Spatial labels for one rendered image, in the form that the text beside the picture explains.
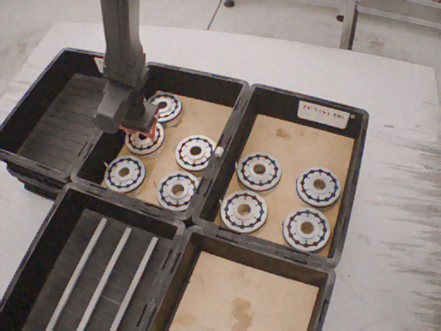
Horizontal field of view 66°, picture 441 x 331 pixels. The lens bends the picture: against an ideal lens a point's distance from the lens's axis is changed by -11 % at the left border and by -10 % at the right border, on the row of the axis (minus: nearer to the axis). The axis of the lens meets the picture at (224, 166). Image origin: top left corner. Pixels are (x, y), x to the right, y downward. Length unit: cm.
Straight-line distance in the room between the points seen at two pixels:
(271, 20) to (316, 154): 190
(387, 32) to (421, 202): 189
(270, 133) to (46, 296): 67
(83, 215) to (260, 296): 46
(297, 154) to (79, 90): 68
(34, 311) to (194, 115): 63
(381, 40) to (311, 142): 185
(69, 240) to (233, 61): 82
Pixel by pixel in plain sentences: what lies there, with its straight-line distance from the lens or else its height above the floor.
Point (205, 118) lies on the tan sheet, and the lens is 101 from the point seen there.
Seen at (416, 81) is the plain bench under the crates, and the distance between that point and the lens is 143.
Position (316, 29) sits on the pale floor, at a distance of 270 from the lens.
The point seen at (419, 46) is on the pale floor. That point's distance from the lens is 283.
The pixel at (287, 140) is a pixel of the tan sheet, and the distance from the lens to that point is 97.
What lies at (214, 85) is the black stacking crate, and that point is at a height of 90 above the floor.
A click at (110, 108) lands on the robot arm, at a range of 75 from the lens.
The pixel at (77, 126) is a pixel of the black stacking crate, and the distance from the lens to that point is 111.
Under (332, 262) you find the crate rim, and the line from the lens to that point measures 72.
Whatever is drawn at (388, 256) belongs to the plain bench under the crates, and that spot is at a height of 70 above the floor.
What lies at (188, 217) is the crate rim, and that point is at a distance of 75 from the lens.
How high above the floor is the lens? 160
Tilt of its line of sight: 57 degrees down
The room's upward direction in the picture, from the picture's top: 6 degrees counter-clockwise
